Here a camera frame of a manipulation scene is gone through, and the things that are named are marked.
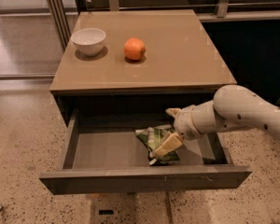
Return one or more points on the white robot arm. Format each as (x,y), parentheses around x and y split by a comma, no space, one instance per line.
(232,108)

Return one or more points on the white ceramic bowl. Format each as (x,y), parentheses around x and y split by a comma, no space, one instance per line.
(89,41)

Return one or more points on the metal railing frame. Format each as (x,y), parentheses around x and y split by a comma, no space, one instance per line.
(221,0)

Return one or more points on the grey-brown drawer cabinet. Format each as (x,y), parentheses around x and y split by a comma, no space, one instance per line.
(180,57)

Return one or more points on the open grey top drawer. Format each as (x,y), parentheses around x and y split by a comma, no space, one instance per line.
(102,154)

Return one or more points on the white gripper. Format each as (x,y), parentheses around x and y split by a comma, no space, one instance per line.
(184,124)

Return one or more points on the orange fruit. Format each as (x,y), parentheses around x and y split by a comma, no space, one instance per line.
(134,49)

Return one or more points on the green jalapeno chip bag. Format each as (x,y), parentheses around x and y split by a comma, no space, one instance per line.
(151,137)

